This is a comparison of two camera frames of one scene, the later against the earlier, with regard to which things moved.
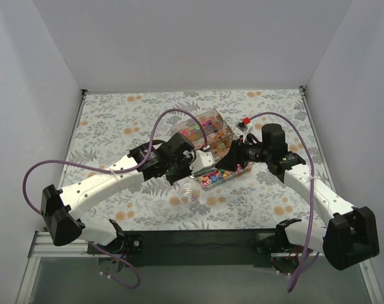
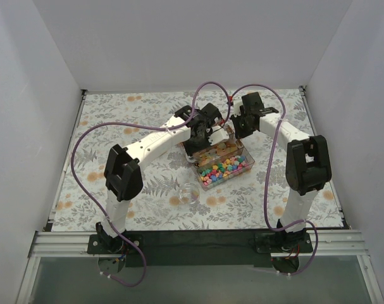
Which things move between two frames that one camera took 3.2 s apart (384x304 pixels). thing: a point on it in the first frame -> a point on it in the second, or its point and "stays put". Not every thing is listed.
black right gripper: x=237 y=153 -> x=240 y=125
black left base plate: x=126 y=244 stays put
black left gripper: x=188 y=166 -> x=193 y=147
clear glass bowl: x=188 y=193 stays put
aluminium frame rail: x=41 y=247 stays put
